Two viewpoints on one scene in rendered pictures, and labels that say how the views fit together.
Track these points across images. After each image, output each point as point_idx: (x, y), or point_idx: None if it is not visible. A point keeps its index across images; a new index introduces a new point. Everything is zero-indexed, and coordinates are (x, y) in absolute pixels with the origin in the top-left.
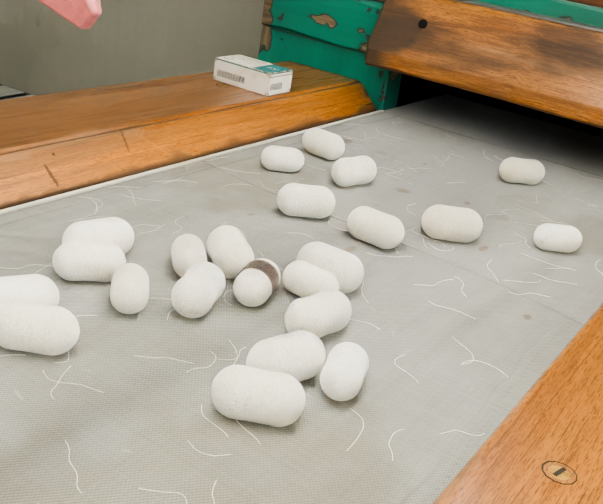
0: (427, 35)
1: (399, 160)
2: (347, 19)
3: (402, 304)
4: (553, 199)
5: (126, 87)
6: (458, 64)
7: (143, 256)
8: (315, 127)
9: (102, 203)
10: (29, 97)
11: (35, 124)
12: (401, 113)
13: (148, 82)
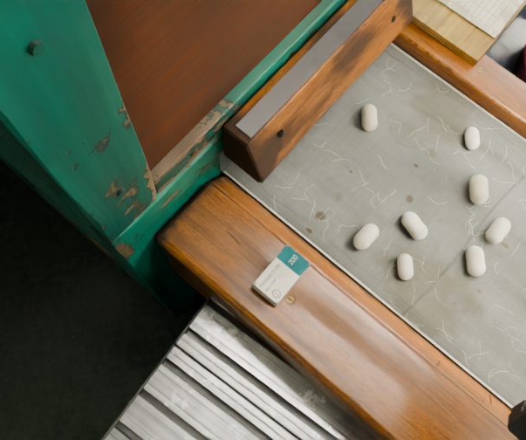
0: (286, 134)
1: (350, 187)
2: (186, 179)
3: None
4: (389, 110)
5: (334, 372)
6: (310, 121)
7: None
8: (299, 233)
9: (494, 369)
10: (395, 435)
11: (453, 418)
12: (222, 156)
13: (310, 357)
